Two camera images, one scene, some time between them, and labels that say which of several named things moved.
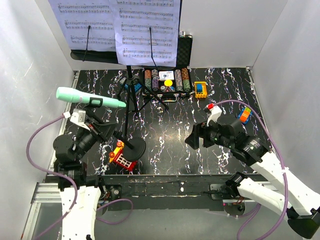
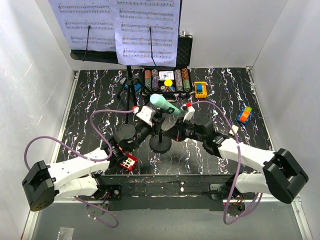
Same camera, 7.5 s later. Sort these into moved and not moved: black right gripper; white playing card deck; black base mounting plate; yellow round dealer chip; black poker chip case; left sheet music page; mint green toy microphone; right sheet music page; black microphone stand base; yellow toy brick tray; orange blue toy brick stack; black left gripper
Moved: mint green toy microphone; black microphone stand base; black left gripper; black right gripper
Not moved: black base mounting plate; right sheet music page; left sheet music page; white playing card deck; orange blue toy brick stack; yellow toy brick tray; black poker chip case; yellow round dealer chip
